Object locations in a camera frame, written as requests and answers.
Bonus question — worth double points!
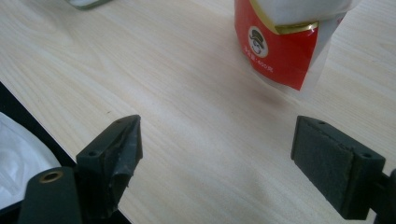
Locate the white plastic bag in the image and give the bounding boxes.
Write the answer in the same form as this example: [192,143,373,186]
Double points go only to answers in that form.
[0,111,62,211]

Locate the glass jar with black lid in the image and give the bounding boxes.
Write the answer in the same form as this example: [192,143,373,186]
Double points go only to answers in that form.
[64,0,114,11]

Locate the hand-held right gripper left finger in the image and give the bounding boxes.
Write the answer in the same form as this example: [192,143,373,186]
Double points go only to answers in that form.
[75,114,144,222]

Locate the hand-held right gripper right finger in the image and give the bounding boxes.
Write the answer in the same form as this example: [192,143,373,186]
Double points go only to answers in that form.
[290,115,387,220]

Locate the red and white pouch bag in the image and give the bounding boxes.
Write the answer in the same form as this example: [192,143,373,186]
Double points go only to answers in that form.
[233,0,362,92]

